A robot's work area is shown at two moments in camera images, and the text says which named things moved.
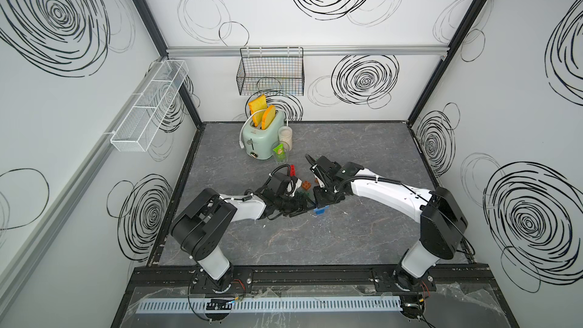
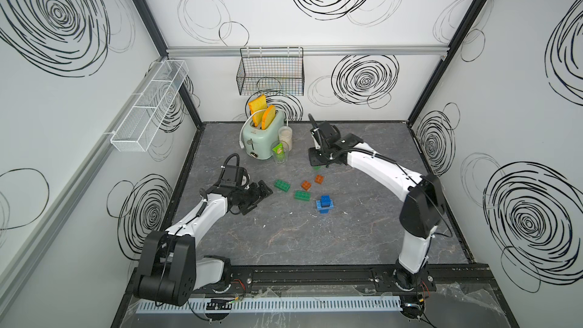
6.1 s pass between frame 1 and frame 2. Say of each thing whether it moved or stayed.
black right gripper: moved
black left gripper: moved
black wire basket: stayed
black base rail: stayed
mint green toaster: stayed
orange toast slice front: stayed
